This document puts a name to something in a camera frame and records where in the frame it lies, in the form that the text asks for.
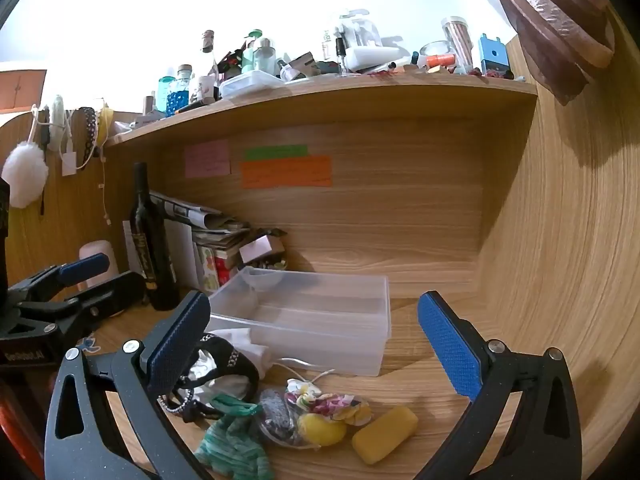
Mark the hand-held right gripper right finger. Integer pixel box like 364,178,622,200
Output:
412,290,583,480

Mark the brown hanging cloth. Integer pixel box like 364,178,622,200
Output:
492,0,616,106

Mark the glass jar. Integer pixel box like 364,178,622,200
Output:
418,39,454,59

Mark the clear bottle with green cap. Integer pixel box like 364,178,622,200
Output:
243,28,277,74

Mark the pink cup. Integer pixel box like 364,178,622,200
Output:
78,240,119,292

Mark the pink sticky note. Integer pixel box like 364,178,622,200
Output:
184,139,231,179

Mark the clear plastic box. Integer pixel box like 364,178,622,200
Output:
205,266,391,377

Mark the white cloth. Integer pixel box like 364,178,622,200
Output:
192,328,274,402

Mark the grey knitted cloth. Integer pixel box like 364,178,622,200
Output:
257,388,307,449

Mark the wooden shelf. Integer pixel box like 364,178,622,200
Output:
102,77,539,149

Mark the white plastic holder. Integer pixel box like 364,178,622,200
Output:
334,8,386,52

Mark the black white headband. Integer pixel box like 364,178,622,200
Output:
159,335,261,422

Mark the colourful printed box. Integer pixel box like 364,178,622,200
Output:
197,242,242,292

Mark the yellow sponge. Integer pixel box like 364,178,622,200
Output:
351,405,420,465

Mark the white earphone cable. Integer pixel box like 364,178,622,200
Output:
99,149,112,227

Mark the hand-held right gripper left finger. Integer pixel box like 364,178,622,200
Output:
44,290,213,480

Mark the stack of newspapers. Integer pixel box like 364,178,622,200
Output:
149,190,251,235

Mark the white tube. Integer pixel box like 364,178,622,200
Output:
344,44,412,72

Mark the green knitted cloth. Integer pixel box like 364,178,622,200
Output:
193,393,275,480

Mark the clear jar of brown sticks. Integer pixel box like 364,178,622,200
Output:
440,16,475,72

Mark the yellow soft ball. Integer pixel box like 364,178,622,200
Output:
298,412,347,449

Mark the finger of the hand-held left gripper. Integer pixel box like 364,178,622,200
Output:
7,253,111,307
15,271,147,343

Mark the white patterned cup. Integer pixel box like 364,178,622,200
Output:
192,75,216,104

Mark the orange sticky note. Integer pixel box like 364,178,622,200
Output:
241,155,333,190

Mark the blue box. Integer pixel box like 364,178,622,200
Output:
478,33,511,74

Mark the white cord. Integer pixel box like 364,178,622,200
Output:
272,357,336,382

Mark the clear lidded container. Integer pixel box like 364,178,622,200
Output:
219,70,284,100

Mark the dark wine bottle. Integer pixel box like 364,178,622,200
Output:
128,162,181,311

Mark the white book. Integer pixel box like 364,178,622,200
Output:
164,220,197,289

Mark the green sticky note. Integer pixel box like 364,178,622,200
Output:
243,144,310,161

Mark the small pink box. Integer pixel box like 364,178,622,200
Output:
238,233,286,266

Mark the blue liquid bottle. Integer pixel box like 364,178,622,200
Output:
157,75,177,111

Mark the corked bottle with blue beads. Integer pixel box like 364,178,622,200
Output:
167,63,194,114

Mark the orange cabinet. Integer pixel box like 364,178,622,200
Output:
0,69,47,114

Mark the white fluffy pompom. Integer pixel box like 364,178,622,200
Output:
1,142,50,209

